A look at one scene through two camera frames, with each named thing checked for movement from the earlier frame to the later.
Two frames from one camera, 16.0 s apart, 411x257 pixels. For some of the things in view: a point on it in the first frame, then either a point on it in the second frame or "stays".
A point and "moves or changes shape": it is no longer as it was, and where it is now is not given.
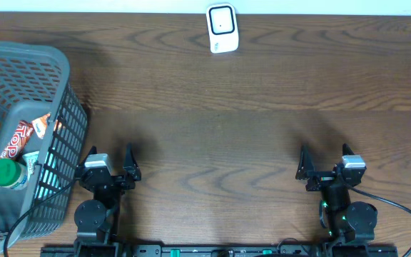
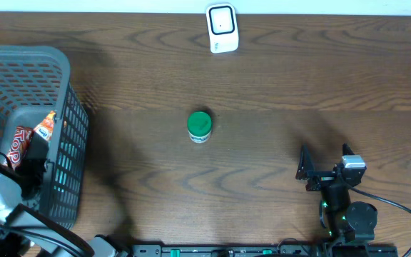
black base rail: [189, 250] stays
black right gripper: [306, 170] stays
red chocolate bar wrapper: [24, 130] moves or changes shape
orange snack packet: [41, 124] moves or changes shape
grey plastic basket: [16, 81] stays
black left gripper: [132, 166] → [33, 162]
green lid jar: [8, 173] moves or changes shape
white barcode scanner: [222, 28] stays
